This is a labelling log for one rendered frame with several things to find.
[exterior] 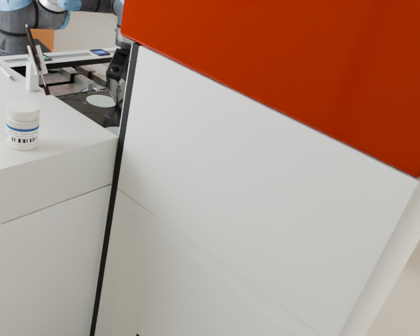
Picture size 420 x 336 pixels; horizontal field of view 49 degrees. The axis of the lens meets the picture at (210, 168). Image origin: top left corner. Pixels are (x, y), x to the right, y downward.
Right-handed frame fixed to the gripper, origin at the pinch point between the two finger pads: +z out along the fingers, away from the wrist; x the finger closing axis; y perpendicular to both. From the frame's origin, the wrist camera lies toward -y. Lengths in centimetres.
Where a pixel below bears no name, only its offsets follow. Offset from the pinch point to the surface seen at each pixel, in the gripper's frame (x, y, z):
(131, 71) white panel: -8.4, -36.3, -23.9
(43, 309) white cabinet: 4, -51, 45
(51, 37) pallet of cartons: 109, 259, 64
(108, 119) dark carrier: -0.1, -12.1, 1.4
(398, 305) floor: -151, 37, 91
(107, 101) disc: 3.6, 1.8, 1.2
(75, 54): 21.9, 24.7, -4.5
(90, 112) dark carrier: 6.2, -9.9, 1.3
